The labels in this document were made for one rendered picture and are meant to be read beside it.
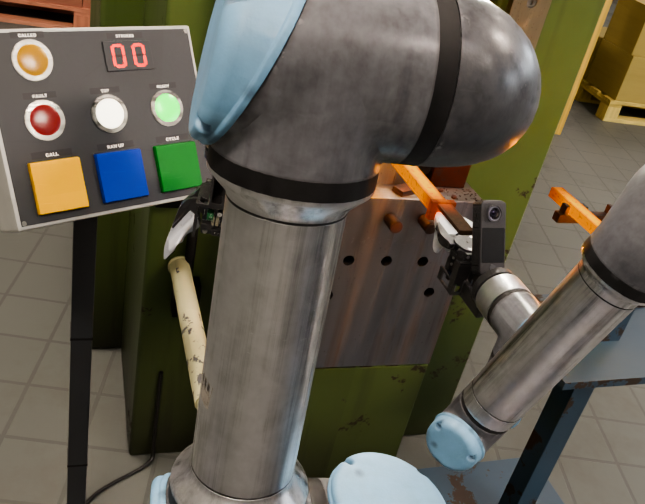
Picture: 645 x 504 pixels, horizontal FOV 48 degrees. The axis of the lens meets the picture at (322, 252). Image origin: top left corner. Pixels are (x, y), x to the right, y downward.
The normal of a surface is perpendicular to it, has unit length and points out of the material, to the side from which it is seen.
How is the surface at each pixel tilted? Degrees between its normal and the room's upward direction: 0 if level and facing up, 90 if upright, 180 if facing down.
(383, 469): 7
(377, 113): 98
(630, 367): 0
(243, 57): 73
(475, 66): 65
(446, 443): 90
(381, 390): 90
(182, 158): 60
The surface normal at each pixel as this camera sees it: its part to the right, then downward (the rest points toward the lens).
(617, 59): -0.96, -0.04
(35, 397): 0.19, -0.84
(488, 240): 0.34, 0.04
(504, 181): 0.27, 0.54
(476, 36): 0.32, -0.20
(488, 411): -0.54, 0.37
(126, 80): 0.65, 0.01
